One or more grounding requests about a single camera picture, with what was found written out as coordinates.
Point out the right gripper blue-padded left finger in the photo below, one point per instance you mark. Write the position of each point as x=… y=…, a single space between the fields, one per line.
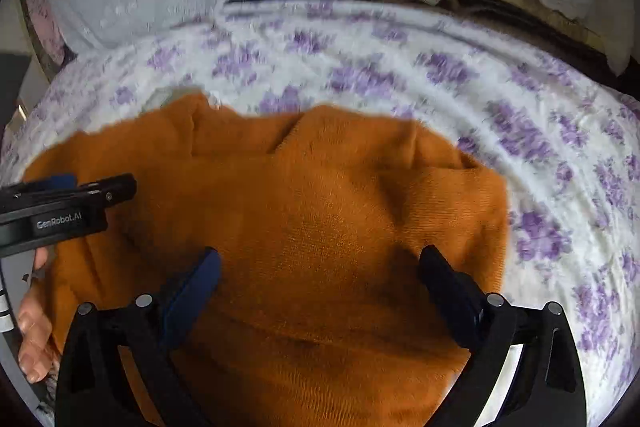
x=157 y=326

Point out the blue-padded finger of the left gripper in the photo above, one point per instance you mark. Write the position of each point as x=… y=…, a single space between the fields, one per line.
x=106 y=192
x=54 y=183

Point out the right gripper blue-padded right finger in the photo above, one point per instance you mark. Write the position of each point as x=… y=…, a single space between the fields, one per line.
x=482 y=323

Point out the orange knitted cat cardigan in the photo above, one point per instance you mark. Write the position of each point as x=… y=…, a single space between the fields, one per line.
x=319 y=218

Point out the person's left hand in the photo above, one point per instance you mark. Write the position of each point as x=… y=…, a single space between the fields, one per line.
x=37 y=357

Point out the pink floral curtain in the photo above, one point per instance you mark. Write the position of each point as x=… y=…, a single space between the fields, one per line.
x=48 y=35

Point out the purple floral bed sheet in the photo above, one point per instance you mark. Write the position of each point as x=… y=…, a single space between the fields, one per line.
x=568 y=147

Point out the dark woven bed mat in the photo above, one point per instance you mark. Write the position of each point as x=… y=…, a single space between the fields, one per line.
x=529 y=15

